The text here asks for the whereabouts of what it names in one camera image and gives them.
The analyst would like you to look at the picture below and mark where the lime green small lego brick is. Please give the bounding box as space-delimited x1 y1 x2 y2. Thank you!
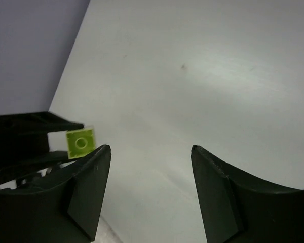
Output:
66 128 96 159

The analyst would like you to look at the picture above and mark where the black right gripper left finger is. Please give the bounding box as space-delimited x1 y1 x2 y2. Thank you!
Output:
0 145 111 242

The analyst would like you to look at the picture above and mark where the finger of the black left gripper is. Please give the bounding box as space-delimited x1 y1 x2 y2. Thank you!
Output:
0 151 73 185
0 112 84 133

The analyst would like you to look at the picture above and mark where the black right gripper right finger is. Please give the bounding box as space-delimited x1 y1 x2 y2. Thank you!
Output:
191 145 304 243

